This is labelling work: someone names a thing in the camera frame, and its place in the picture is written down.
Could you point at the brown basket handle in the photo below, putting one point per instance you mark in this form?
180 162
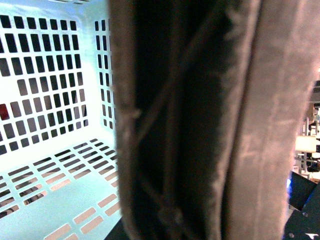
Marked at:
209 97

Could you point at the light blue plastic basket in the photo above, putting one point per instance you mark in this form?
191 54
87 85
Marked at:
58 159

